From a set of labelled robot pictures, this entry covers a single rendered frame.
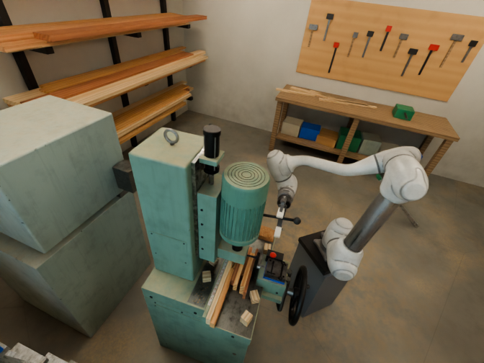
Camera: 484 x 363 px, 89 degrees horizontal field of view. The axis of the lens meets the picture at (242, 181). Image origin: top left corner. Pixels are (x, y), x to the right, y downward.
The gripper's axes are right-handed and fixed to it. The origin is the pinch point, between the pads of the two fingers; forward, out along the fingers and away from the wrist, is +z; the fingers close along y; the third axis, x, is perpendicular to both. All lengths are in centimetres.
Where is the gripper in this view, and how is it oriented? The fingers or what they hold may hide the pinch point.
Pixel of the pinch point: (278, 226)
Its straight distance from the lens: 122.5
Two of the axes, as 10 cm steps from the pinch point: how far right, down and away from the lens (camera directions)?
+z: -2.9, 5.8, -7.6
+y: 0.1, -8.0, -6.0
